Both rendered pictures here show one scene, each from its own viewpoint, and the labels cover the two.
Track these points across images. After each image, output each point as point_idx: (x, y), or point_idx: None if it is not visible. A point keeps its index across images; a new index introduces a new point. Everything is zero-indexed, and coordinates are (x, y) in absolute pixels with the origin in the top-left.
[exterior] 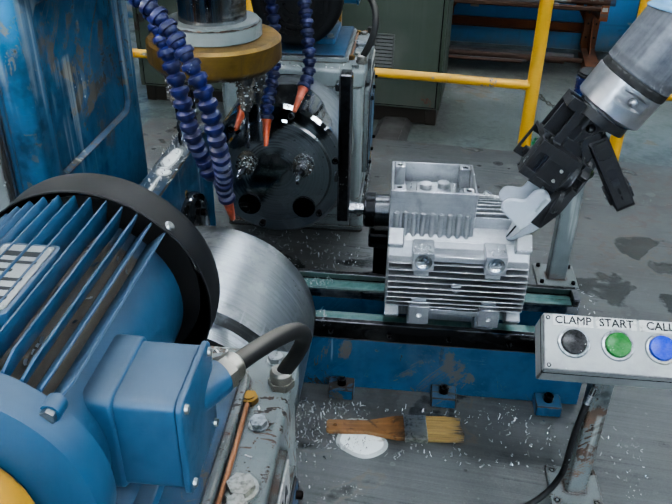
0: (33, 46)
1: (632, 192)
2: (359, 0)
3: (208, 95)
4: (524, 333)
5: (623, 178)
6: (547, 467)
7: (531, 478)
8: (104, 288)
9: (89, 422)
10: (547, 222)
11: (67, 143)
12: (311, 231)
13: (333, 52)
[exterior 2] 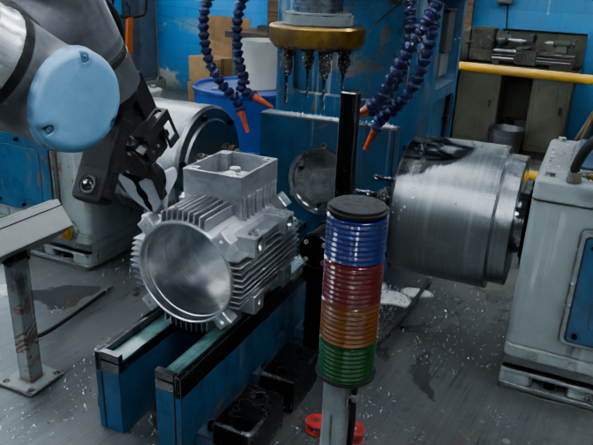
0: (290, 8)
1: (78, 184)
2: None
3: (198, 19)
4: (142, 319)
5: (80, 160)
6: (60, 371)
7: (63, 364)
8: None
9: None
10: (118, 184)
11: (311, 79)
12: (500, 352)
13: (589, 163)
